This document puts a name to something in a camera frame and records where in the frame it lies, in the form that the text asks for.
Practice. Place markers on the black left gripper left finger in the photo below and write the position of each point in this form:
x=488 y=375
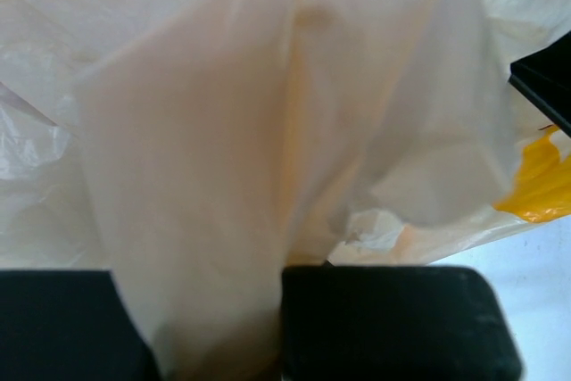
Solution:
x=68 y=325

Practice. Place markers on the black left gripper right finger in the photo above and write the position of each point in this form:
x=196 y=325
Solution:
x=393 y=323

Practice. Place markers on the translucent banana print plastic bag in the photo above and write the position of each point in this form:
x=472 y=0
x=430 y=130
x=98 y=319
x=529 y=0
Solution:
x=195 y=148

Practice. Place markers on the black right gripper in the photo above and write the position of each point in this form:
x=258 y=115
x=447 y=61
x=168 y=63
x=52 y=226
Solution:
x=543 y=78

